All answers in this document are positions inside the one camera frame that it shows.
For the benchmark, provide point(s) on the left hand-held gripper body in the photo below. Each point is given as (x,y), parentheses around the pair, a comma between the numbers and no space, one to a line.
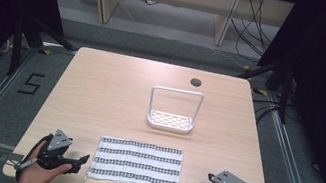
(57,142)

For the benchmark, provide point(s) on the striped white towel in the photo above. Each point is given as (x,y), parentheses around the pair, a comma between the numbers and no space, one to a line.
(137,164)

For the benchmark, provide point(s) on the white plastic rack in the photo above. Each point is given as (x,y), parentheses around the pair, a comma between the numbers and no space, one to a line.
(170,121)

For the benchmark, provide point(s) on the person's left hand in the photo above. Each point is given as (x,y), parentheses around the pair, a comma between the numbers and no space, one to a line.
(34,177)

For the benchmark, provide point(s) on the grey tape strip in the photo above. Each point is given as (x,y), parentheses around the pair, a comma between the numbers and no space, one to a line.
(15,157)

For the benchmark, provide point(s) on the black metal stand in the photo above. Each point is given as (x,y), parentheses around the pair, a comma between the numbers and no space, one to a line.
(17,45)
(285,92)

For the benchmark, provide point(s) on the beige wooden shelf unit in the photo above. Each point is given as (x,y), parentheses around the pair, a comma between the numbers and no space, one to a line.
(109,1)

